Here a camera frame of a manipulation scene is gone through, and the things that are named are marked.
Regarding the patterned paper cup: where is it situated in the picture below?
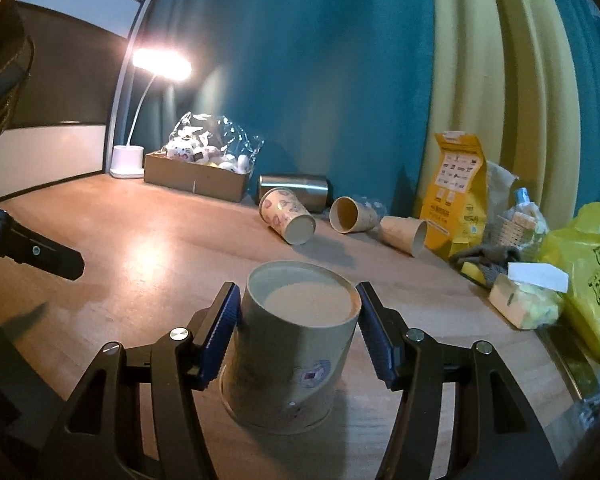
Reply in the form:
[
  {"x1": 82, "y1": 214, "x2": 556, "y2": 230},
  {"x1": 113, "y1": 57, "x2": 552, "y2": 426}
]
[{"x1": 220, "y1": 261, "x2": 361, "y2": 434}]

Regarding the plain brown paper cup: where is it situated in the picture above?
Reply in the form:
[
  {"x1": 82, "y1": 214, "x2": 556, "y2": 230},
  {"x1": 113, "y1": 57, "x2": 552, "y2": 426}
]
[{"x1": 379, "y1": 216, "x2": 428, "y2": 257}]

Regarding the brown paper cup open end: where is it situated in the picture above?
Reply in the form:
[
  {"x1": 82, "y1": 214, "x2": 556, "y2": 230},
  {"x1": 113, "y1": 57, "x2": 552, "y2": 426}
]
[{"x1": 328, "y1": 196, "x2": 379, "y2": 234}]

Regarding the paper cup with pink prints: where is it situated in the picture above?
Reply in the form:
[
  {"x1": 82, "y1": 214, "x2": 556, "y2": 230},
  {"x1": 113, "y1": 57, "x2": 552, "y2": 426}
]
[{"x1": 259, "y1": 188, "x2": 316, "y2": 246}]

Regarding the black smartphone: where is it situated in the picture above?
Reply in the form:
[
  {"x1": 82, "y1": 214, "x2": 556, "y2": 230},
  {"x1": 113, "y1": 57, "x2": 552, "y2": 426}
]
[{"x1": 539, "y1": 325, "x2": 600, "y2": 401}]

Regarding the yellow tissue pack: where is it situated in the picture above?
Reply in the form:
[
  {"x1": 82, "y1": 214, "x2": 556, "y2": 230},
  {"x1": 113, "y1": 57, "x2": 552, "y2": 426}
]
[{"x1": 488, "y1": 262, "x2": 569, "y2": 330}]

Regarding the grey work glove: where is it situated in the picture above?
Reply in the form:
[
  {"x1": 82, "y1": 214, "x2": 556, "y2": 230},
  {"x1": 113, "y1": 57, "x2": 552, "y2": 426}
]
[{"x1": 449, "y1": 244, "x2": 521, "y2": 289}]

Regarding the white woven basket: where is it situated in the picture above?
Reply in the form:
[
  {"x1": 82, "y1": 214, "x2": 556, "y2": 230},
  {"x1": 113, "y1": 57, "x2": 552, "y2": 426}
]
[{"x1": 492, "y1": 202, "x2": 550, "y2": 262}]

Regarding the yellow plastic bag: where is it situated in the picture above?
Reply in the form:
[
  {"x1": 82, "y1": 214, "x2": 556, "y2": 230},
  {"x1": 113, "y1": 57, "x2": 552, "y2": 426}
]
[{"x1": 538, "y1": 203, "x2": 600, "y2": 363}]

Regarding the orange paper bag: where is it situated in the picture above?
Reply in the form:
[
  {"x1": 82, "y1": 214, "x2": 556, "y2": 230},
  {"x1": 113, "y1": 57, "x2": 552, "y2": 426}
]
[{"x1": 419, "y1": 131, "x2": 488, "y2": 260}]

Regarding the crumpled clear plastic wrapper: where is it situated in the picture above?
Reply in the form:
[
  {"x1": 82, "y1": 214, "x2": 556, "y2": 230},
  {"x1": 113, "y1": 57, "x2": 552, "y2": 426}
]
[{"x1": 352, "y1": 194, "x2": 388, "y2": 221}]

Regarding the brown kraft paper bag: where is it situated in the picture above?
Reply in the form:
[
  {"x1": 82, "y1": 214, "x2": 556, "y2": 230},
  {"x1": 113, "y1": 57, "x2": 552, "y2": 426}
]
[{"x1": 486, "y1": 160, "x2": 518, "y2": 223}]

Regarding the brown cardboard tray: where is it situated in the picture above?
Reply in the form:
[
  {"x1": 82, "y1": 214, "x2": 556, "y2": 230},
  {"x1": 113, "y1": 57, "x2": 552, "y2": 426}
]
[{"x1": 144, "y1": 152, "x2": 249, "y2": 203}]

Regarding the stainless steel tumbler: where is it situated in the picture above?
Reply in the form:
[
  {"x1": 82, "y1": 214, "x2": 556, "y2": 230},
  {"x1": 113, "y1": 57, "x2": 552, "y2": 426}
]
[{"x1": 258, "y1": 174, "x2": 332, "y2": 214}]

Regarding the clear bag of snacks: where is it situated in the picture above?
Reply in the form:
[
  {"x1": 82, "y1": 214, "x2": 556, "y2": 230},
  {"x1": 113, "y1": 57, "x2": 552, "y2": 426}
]
[{"x1": 159, "y1": 112, "x2": 264, "y2": 176}]

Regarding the white desk lamp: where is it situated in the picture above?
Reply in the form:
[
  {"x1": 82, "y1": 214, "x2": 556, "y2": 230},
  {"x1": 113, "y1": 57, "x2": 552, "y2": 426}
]
[{"x1": 109, "y1": 46, "x2": 194, "y2": 180}]

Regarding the yellow and green curtain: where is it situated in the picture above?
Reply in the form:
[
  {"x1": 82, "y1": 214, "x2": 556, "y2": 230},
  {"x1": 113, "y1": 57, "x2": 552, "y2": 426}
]
[{"x1": 110, "y1": 0, "x2": 600, "y2": 224}]

